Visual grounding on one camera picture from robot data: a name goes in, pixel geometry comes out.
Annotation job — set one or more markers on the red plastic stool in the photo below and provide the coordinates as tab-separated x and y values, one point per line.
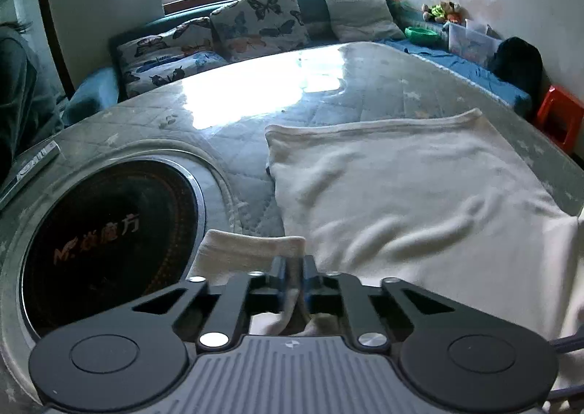
560	117

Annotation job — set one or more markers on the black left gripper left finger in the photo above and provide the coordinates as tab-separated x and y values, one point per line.
131	357

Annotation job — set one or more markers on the cream knit garment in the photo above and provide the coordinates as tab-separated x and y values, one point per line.
446	204

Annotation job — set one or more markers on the right butterfly print cushion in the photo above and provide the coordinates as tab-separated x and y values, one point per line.
255	28

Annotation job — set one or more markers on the plain grey cushion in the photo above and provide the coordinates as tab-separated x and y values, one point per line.
362	20

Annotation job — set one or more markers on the clear plastic storage box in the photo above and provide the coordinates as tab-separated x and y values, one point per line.
470	45

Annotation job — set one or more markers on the butterfly print cushion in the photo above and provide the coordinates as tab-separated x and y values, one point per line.
156	60
255	28

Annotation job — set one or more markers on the blue corner sofa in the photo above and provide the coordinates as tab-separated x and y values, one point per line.
101	89

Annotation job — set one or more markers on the green plastic bowl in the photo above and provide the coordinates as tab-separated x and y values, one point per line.
422	36

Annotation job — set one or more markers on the black bag on sofa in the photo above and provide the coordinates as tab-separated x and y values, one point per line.
519	63

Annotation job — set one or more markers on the grey quilted star table cover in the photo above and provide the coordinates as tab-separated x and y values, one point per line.
216	121

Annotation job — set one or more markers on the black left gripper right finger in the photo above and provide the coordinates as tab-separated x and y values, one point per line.
450	354

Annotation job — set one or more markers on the colourful plush toys pile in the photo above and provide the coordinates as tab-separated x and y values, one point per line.
442	13

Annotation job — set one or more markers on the left butterfly print cushion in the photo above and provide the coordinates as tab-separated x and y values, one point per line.
156	60

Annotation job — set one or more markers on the round black induction cooktop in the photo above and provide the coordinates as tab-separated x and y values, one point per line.
123	232

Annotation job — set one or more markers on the person in dark hoodie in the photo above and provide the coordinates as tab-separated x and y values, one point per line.
29	112

